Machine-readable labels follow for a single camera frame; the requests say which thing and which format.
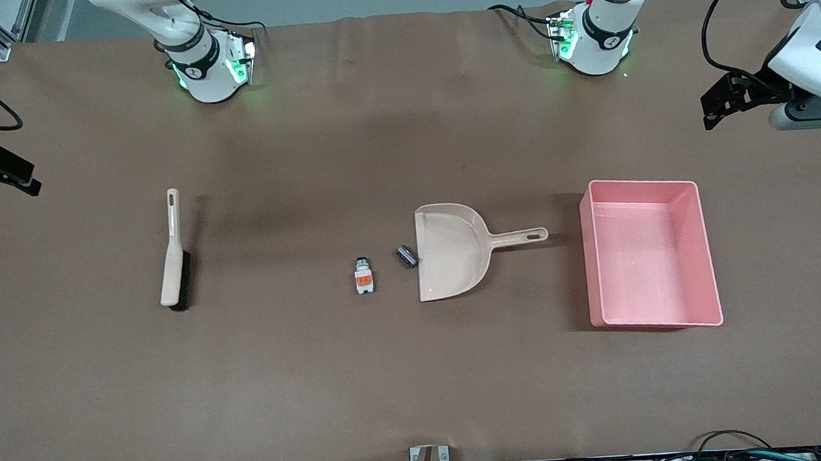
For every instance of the black cylindrical electronic component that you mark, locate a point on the black cylindrical electronic component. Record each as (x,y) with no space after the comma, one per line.
(406,256)

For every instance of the beige plastic dustpan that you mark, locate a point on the beige plastic dustpan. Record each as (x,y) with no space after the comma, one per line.
(447,249)

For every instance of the brown table mat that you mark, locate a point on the brown table mat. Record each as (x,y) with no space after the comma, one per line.
(391,374)

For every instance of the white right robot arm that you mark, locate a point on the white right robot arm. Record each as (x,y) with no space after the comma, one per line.
(204,65)

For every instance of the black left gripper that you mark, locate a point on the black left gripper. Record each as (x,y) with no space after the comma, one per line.
(758,87)

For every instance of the pink plastic bin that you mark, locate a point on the pink plastic bin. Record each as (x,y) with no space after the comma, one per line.
(640,259)

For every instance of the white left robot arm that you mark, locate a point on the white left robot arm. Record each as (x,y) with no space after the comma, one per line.
(605,33)

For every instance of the small white orange bottle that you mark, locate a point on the small white orange bottle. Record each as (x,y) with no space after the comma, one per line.
(363,280)

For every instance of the metal base connector plate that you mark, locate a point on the metal base connector plate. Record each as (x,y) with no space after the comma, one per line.
(562,36)
(243,62)

